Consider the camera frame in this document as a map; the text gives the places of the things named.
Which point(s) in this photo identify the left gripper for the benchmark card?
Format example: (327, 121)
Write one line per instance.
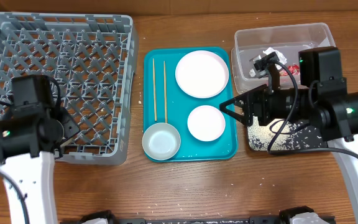
(63, 115)

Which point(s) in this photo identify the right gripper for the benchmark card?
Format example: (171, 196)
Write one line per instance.
(257, 106)

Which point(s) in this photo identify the white rice bowl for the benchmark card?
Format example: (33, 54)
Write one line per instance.
(206, 123)

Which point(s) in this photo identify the large white plate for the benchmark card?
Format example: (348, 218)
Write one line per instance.
(202, 74)

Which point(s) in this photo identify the white napkin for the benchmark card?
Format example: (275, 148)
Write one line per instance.
(282, 58)

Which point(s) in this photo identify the red snack wrapper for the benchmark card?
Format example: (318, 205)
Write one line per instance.
(294, 69)

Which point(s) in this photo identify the grey metal bowl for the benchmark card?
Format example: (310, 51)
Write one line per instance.
(161, 141)

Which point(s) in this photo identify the wooden chopstick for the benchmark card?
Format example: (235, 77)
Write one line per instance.
(154, 90)
(165, 91)

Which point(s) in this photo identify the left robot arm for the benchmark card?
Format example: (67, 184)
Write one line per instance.
(32, 133)

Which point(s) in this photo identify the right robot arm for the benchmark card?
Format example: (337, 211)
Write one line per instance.
(320, 98)

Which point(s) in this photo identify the pile of rice grains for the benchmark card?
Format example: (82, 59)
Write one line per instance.
(259, 137)

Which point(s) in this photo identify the black plastic tray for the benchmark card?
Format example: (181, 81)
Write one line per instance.
(291, 143)

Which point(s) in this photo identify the grey plastic dish rack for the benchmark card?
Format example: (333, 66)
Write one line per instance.
(93, 59)

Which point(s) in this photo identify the clear plastic bin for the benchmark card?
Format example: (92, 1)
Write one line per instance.
(285, 41)

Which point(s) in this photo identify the teal plastic tray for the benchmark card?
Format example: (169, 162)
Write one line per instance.
(180, 105)

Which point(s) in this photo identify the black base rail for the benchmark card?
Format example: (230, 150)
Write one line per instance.
(108, 217)

